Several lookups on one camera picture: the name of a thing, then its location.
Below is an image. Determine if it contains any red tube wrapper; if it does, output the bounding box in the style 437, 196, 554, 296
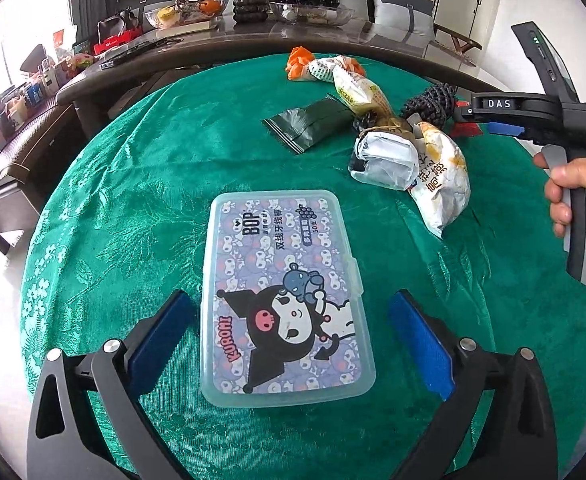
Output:
448, 100, 484, 138

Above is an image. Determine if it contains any person's right hand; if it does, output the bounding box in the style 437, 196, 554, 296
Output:
533, 152, 586, 240

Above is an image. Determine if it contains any white plastic bag bundle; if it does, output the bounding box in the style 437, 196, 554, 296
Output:
349, 127, 420, 192

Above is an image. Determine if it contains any white yellow snack bag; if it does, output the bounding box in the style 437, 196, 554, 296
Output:
408, 121, 472, 238
332, 66, 394, 118

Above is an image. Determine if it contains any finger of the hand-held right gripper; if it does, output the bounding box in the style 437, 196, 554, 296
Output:
487, 120, 526, 141
452, 100, 480, 125

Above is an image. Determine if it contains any book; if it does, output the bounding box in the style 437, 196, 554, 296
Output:
155, 17, 221, 38

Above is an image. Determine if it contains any dark wooden coffee table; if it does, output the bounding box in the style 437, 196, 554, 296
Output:
55, 5, 481, 126

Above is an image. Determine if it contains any cluster of small bottles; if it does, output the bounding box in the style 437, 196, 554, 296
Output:
0, 45, 98, 126

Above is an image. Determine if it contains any black phone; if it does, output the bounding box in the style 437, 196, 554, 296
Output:
100, 40, 184, 68

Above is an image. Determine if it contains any brown side bench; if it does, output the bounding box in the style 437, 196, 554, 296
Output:
0, 95, 88, 261

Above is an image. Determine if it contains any dark green pouch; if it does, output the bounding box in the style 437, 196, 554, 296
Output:
263, 99, 356, 155

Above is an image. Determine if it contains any red box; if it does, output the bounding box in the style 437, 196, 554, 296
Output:
93, 30, 141, 56

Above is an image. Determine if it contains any cartoon print plastic box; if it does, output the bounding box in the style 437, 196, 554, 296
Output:
200, 191, 378, 408

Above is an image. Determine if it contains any handbag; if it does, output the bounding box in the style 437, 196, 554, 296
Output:
97, 7, 141, 38

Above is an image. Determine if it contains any orange white plastic bag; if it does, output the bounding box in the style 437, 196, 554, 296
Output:
286, 46, 364, 83

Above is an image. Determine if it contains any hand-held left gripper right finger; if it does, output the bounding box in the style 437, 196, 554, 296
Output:
387, 290, 559, 480

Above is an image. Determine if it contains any green tablecloth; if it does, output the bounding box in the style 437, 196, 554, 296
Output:
20, 50, 586, 480

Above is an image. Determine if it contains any clear glass bowl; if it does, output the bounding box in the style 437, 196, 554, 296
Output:
269, 0, 355, 27
144, 0, 226, 31

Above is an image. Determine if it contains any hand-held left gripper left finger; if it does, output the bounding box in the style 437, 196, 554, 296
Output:
27, 289, 196, 480

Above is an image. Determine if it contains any grey cushion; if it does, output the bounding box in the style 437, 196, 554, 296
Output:
370, 0, 436, 38

